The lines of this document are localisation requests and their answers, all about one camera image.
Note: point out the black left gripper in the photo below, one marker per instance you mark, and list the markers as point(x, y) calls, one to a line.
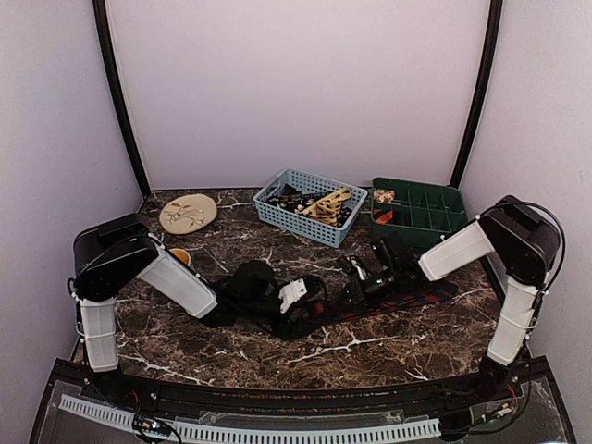
point(288, 328)

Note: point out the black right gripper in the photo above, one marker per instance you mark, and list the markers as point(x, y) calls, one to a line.
point(359, 296)

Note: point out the red navy striped tie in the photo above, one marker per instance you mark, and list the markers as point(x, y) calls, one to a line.
point(346, 307)

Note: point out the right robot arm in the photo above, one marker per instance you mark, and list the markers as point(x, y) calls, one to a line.
point(529, 241)

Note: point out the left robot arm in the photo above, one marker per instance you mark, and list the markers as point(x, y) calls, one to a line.
point(109, 256)

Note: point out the rolled orange navy striped tie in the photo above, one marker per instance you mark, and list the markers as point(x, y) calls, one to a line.
point(382, 217)

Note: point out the yellow beetle print tie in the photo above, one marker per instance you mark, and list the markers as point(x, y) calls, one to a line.
point(331, 209)

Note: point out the light blue plastic basket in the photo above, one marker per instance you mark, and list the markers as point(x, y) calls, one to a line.
point(301, 225)

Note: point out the rolled cream tropical print tie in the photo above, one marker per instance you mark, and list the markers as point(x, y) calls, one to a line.
point(383, 196)

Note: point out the green divided organizer tray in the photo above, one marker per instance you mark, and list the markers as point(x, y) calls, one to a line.
point(423, 214)

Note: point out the black white floral tie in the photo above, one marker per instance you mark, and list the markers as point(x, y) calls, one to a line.
point(292, 200)

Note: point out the cream floral mug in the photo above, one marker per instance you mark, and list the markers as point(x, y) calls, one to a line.
point(182, 255)

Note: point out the beige floral plate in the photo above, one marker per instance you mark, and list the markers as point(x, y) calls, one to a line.
point(188, 214)

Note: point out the black front rail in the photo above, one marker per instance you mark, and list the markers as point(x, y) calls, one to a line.
point(451, 398)

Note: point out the grey slotted cable duct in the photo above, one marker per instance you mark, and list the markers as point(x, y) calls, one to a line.
point(242, 428)

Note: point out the black right frame post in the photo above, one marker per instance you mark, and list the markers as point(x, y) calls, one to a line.
point(480, 92)

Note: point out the black frame post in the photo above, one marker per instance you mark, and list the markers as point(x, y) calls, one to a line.
point(117, 96)
point(480, 92)

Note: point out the black left frame post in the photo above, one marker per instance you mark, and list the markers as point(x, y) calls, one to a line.
point(117, 96)

